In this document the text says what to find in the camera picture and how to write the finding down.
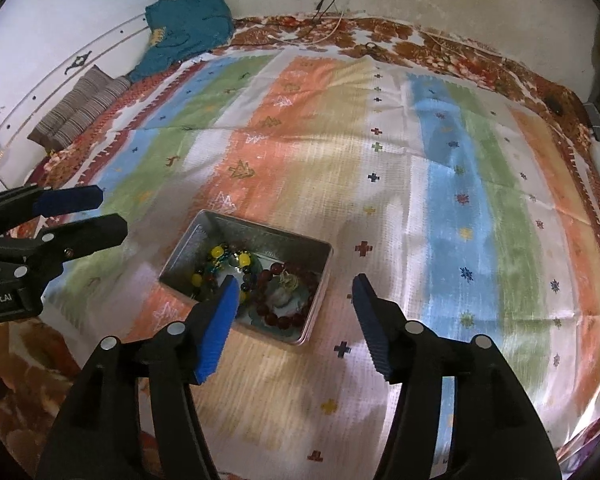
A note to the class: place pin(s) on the striped cushion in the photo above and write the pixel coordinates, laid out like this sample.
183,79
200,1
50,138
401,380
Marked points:
80,107

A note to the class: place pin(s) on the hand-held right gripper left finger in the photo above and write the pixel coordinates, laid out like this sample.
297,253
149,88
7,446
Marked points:
220,330

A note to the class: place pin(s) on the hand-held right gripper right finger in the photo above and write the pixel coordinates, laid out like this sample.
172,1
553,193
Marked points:
372,320

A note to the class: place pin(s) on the teal garment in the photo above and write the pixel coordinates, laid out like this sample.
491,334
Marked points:
190,20

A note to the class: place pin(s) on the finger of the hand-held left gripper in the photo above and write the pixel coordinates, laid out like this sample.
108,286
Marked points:
70,200
90,235

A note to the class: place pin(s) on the metal tin box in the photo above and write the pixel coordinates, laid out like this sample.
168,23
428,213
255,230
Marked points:
180,265

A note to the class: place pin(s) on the striped printed bedsheet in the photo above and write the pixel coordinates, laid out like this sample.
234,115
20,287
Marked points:
330,185

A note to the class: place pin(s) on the brown floral blanket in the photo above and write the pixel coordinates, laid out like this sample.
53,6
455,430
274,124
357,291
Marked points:
405,32

